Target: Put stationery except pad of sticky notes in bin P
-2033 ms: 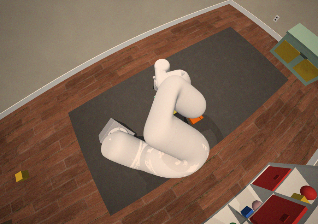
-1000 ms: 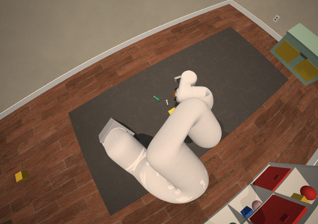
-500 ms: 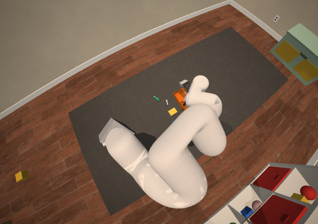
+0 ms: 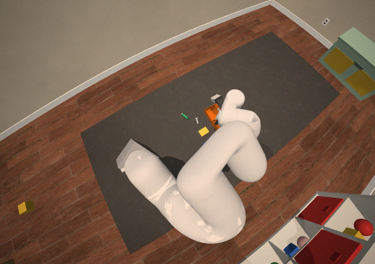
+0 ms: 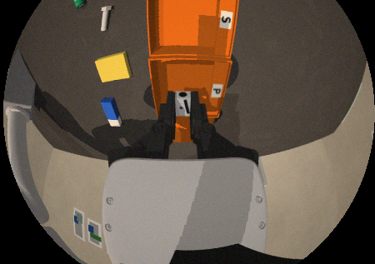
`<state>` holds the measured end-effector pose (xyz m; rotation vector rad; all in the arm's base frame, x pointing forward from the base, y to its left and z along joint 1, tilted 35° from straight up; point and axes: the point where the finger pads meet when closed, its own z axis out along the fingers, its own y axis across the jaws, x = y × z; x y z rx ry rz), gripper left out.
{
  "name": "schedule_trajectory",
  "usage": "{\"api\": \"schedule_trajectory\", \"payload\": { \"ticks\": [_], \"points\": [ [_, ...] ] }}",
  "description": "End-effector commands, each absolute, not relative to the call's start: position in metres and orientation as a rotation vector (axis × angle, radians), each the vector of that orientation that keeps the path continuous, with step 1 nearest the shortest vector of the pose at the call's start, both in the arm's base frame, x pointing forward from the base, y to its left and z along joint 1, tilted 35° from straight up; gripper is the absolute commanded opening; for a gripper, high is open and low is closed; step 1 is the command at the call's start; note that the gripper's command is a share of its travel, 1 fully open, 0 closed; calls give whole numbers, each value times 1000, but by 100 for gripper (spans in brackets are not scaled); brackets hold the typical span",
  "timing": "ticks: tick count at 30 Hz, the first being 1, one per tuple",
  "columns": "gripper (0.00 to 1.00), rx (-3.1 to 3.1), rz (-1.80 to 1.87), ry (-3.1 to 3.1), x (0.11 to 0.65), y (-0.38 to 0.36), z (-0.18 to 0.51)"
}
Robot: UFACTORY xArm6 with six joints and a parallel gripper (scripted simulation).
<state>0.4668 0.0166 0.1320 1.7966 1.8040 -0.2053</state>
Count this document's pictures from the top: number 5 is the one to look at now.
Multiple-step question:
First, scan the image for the orange rack of bins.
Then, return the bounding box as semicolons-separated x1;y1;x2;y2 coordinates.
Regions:
147;0;239;124

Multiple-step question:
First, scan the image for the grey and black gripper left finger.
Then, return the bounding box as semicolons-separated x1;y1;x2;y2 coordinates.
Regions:
107;91;176;167

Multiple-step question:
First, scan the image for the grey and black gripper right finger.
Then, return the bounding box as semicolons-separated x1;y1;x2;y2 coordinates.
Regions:
190;91;259;167

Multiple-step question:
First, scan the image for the grey bolt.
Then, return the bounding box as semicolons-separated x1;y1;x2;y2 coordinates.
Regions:
101;6;112;31

